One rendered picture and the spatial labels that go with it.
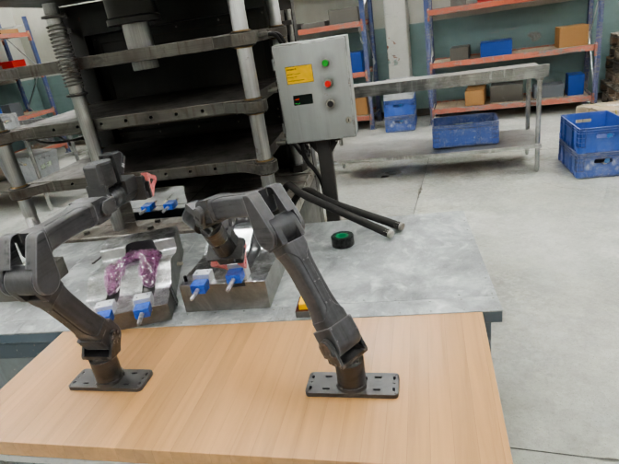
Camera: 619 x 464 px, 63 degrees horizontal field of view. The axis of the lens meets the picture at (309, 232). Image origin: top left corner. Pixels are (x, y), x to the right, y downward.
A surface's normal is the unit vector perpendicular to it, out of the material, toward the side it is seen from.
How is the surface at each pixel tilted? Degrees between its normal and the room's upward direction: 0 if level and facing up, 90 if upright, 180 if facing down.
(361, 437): 0
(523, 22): 90
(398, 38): 90
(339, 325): 59
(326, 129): 90
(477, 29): 90
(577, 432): 0
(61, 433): 0
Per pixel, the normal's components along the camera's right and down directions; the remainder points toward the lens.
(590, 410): -0.14, -0.91
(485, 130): -0.20, 0.43
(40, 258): 0.97, -0.05
